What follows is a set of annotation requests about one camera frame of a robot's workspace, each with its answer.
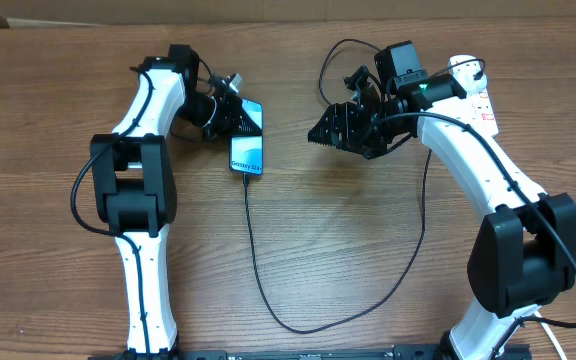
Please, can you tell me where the blue Samsung Galaxy smartphone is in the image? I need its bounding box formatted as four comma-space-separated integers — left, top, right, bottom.
228, 97, 265, 177

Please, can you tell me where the black USB charging cable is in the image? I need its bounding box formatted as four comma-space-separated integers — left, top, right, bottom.
241, 38, 487, 335

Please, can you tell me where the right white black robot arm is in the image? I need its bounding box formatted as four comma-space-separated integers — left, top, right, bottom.
307, 41, 576, 359

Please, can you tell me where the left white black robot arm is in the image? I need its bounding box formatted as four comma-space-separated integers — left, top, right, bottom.
82, 44, 264, 359

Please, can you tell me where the white charger plug adapter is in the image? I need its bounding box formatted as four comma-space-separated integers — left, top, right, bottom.
448, 55, 487, 95

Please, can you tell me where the white power strip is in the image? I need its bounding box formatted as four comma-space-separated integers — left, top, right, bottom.
467, 89, 499, 137

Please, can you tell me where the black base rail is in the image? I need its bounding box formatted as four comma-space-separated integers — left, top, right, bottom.
87, 342, 533, 360

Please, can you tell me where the white power strip cord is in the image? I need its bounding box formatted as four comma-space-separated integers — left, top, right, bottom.
532, 309, 569, 360

